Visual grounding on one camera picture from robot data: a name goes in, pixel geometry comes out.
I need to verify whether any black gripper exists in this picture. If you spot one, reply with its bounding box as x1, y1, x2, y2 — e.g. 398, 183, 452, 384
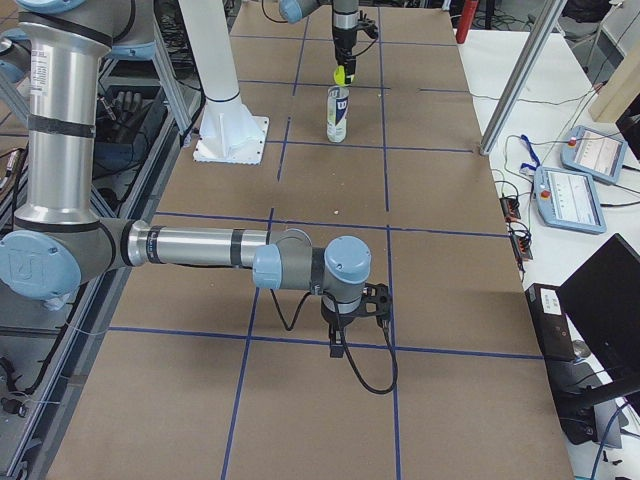
332, 27, 357, 84
321, 293, 375, 358

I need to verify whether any yellow-green tennis ball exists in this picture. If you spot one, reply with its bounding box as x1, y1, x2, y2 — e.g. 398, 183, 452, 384
333, 65, 351, 87

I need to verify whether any clear tennis ball can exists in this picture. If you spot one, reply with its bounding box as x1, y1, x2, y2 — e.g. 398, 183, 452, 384
326, 86, 349, 143

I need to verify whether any red cylinder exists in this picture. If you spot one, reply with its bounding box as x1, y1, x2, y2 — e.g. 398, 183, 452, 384
456, 0, 479, 45

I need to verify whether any black computer box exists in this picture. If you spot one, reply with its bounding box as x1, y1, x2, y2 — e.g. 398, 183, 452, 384
525, 283, 590, 363

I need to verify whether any teach pendant tablet far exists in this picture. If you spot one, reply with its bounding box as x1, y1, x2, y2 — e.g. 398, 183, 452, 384
560, 125, 628, 185

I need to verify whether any teach pendant tablet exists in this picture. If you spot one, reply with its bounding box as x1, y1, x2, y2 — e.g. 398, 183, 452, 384
533, 166, 607, 235
560, 125, 628, 185

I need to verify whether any teach pendant tablet near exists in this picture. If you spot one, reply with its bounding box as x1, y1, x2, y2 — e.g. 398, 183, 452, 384
533, 166, 607, 235

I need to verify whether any black monitor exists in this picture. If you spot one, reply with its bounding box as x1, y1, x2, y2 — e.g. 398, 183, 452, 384
557, 233, 639, 410

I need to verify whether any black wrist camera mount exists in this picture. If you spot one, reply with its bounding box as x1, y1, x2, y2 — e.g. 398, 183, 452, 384
356, 10, 379, 41
361, 283, 393, 332

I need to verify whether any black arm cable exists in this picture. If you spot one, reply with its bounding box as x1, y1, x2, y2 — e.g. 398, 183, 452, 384
269, 287, 399, 396

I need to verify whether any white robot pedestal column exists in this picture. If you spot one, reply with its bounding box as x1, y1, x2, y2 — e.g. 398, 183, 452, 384
179, 0, 269, 165

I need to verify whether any blue lanyard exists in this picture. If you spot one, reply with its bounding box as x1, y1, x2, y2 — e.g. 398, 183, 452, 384
517, 133, 541, 176

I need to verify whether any aluminium frame post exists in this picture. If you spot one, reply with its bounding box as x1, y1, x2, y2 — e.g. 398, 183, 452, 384
479, 0, 567, 156

